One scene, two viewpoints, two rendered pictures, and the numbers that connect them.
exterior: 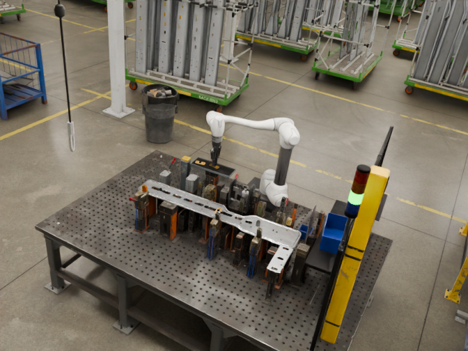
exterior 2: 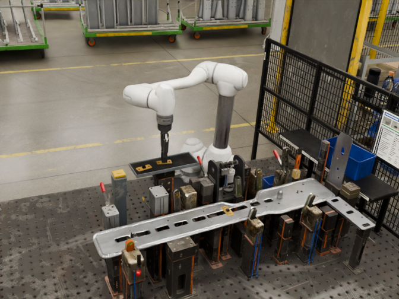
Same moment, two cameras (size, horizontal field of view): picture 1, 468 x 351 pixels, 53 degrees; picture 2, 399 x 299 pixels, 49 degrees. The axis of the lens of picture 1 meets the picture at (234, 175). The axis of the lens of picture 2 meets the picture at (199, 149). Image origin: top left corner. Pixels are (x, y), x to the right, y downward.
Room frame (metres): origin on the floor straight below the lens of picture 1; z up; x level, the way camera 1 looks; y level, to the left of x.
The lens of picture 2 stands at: (1.87, 1.65, 2.40)
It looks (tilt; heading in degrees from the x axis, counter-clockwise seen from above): 28 degrees down; 311
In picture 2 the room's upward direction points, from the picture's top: 3 degrees clockwise
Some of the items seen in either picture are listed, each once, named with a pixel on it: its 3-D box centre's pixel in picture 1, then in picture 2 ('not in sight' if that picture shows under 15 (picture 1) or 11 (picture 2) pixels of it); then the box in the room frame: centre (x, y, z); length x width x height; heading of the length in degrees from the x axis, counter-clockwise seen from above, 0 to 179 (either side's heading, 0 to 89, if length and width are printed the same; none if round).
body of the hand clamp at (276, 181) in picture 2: (278, 231); (278, 195); (2.98, -0.40, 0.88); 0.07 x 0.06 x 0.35; 159
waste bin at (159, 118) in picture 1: (159, 114); not in sight; (5.94, 1.13, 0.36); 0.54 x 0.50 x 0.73; 155
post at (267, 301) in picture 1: (271, 284); (358, 247); (2.41, -0.35, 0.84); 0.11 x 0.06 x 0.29; 159
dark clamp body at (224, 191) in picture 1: (223, 208); (203, 209); (3.19, 0.05, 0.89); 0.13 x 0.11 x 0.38; 159
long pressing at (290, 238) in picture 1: (215, 211); (224, 213); (2.99, 0.11, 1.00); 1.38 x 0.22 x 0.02; 69
